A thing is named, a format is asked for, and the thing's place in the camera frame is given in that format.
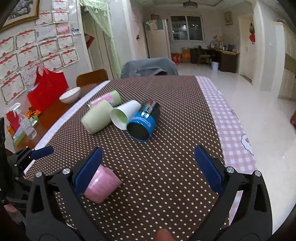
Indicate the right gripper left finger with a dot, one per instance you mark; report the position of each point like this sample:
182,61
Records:
54,211

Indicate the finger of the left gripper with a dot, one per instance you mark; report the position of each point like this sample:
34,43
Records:
42,152

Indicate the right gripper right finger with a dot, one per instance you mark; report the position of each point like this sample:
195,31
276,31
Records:
242,210

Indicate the pink plastic cup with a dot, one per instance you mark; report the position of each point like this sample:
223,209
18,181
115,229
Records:
102,185

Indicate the pale green ribbed cup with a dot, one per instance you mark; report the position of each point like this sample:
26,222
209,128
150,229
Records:
98,117

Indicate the white cup green inside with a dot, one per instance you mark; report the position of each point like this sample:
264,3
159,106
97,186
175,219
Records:
121,115

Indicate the pink and green cup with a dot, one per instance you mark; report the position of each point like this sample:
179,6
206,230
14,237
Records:
112,97

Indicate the blue black cup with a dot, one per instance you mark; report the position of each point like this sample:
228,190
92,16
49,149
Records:
143,122

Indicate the operator thumb tip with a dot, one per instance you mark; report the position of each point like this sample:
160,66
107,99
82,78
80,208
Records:
163,235

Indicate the green tissue box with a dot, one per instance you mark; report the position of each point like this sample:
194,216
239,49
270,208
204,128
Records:
20,134

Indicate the clear spray bottle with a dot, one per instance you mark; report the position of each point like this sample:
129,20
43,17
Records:
24,122

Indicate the red gift bag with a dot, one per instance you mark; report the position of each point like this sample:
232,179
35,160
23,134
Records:
47,89

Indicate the white bowl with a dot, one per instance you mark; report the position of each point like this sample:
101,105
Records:
70,96

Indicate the brown polka dot tablecloth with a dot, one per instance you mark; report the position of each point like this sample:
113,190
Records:
162,185

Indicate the brown wooden chair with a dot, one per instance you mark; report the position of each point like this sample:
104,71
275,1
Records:
94,77

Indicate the large framed painting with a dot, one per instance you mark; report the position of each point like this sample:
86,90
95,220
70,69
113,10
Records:
23,12

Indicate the white trash bin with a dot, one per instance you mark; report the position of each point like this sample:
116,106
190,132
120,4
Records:
215,66

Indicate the dark wooden desk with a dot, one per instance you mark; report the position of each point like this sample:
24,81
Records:
228,61

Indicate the wooden desk chair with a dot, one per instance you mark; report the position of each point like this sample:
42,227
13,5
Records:
203,56

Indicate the grey covered chair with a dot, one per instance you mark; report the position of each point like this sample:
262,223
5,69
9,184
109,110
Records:
149,67

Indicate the red cardboard box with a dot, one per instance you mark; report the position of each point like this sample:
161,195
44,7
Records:
176,58

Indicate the green mesh curtain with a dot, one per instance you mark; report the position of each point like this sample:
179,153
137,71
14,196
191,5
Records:
99,10

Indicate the white refrigerator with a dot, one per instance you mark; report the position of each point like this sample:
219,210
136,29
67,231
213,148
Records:
157,38

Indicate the ceiling lamp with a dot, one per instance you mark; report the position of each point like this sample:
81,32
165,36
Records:
190,4

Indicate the framed wall picture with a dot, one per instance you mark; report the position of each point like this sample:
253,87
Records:
228,18

